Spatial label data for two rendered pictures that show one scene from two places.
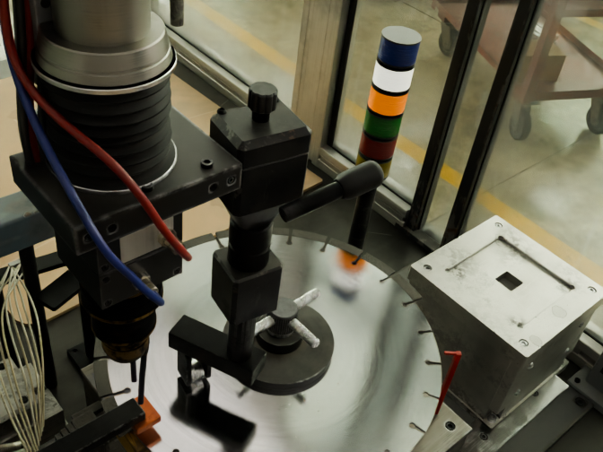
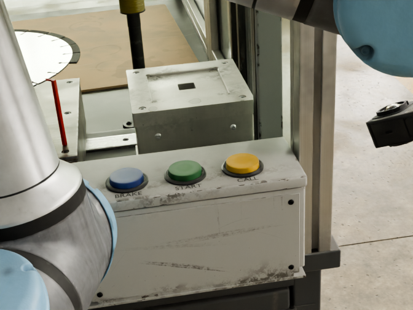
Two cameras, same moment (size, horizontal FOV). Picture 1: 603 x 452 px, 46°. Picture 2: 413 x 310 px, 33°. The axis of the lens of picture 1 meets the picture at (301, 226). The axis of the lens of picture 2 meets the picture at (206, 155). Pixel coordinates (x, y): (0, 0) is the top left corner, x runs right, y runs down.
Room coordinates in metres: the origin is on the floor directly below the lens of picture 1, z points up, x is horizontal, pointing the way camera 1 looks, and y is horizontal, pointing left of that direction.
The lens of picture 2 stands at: (-0.09, -0.92, 1.30)
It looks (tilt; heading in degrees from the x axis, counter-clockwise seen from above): 28 degrees down; 40
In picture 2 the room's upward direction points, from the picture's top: 4 degrees counter-clockwise
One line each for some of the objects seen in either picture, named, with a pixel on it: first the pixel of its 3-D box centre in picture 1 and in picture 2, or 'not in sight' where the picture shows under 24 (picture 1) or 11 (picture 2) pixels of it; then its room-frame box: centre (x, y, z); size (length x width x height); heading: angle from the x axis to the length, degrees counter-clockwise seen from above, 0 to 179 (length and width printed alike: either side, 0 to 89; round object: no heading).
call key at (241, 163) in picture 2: not in sight; (242, 167); (0.50, -0.49, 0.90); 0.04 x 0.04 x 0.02
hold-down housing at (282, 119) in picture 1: (252, 211); not in sight; (0.40, 0.04, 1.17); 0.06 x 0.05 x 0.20; 127
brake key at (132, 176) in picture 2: not in sight; (126, 182); (0.40, -0.40, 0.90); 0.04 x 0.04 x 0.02
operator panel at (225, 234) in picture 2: not in sight; (188, 220); (0.46, -0.43, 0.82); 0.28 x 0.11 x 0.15; 136
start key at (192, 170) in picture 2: not in sight; (185, 174); (0.45, -0.44, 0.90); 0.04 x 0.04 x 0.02
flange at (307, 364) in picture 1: (279, 335); not in sight; (0.47, 0.01, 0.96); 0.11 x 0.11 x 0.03
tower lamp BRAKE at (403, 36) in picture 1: (398, 47); not in sight; (0.76, -0.08, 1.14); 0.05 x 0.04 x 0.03; 46
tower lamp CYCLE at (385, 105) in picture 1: (388, 96); not in sight; (0.76, -0.08, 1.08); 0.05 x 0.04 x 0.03; 46
